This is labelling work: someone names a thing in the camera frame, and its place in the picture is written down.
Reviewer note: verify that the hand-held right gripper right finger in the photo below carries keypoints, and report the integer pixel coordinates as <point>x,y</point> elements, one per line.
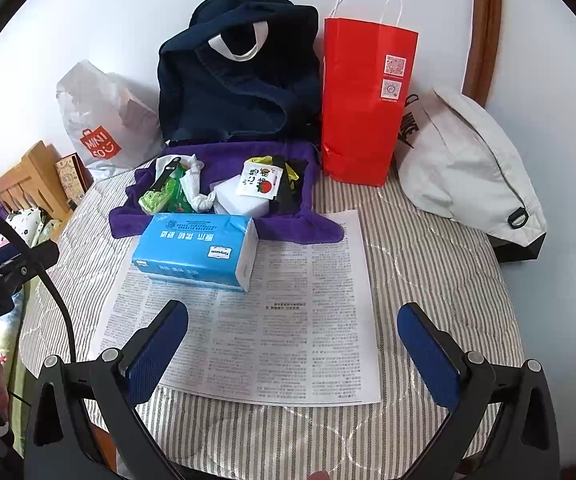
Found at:
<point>428,355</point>

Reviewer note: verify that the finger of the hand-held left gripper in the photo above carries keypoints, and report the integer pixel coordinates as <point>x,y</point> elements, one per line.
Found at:
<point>30,257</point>

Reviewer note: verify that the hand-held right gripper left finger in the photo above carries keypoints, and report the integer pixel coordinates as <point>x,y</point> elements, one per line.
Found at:
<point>158,355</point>

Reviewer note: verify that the blue tissue pack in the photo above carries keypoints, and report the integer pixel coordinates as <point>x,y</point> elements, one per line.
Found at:
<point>193,245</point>

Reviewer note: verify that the green wet wipes pack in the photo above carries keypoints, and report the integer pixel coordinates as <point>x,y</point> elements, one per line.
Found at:
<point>155,201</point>

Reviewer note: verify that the green sachet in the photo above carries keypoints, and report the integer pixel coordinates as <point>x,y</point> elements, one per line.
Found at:
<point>183,200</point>

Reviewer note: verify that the black strip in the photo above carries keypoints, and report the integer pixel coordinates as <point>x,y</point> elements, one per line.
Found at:
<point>167,174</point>

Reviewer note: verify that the white sponge block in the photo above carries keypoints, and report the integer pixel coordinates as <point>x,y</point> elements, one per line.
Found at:
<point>240,205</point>

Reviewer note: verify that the white cloth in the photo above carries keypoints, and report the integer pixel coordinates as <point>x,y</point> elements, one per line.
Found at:
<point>197,180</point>

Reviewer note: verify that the purple towel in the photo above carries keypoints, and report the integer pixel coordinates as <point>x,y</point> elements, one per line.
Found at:
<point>293,227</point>

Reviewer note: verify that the white snack sachet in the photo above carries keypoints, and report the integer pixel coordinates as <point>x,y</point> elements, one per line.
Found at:
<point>258,181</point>

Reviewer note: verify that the yellow pouch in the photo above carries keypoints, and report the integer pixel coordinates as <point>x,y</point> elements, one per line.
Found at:
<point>295,174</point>

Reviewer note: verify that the polka dot cloth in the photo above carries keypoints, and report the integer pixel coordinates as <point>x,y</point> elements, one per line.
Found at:
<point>30,225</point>

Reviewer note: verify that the striped bed sheet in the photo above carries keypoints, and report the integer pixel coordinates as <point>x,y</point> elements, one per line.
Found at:
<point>443,270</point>

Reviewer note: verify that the patterned box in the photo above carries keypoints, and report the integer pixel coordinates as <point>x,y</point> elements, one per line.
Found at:
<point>73,180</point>

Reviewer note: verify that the newspaper sheet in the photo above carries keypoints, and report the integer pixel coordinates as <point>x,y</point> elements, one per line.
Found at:
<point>278,340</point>

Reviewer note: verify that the black box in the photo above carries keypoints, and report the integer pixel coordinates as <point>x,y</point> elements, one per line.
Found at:
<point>518,252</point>

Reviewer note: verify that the white plastic shopping bag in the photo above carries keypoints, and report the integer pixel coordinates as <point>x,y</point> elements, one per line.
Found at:
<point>98,110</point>

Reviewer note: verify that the red paper bag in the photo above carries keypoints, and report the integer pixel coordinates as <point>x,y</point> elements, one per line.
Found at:
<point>360,120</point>

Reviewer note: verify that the navy fabric bag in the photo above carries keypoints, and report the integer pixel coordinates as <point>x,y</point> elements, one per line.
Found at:
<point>233,90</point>

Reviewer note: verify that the wooden door frame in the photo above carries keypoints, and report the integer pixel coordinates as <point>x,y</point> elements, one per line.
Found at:
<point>488,30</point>

